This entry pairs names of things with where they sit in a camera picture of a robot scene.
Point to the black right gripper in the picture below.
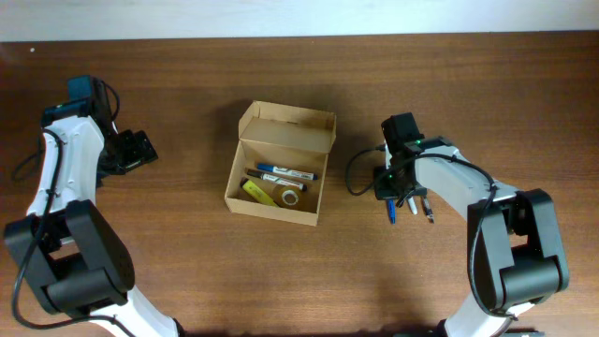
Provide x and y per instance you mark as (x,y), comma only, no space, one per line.
(382,191)

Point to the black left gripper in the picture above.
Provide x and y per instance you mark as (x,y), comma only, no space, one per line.
(140,151)

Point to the blue ballpoint pen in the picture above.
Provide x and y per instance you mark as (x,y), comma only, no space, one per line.
(391,211)

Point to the black grey permanent marker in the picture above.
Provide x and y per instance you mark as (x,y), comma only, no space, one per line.
(412,206)

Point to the yellow tape roll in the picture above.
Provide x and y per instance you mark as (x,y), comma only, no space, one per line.
(289,197)

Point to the brown cardboard box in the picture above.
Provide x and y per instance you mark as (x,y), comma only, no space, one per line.
(283,136)

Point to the blue whiteboard marker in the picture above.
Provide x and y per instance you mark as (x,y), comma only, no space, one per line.
(287,172)

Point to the yellow highlighter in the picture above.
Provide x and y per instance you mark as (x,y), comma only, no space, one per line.
(256,193)

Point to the black whiteboard marker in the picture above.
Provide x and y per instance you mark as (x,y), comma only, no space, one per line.
(275,179)

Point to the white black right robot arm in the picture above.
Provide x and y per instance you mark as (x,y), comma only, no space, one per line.
(515,257)

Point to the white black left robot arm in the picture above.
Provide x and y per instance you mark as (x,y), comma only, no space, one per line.
(73,267)

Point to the dark mechanical pencil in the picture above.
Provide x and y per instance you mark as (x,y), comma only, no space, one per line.
(427,209)

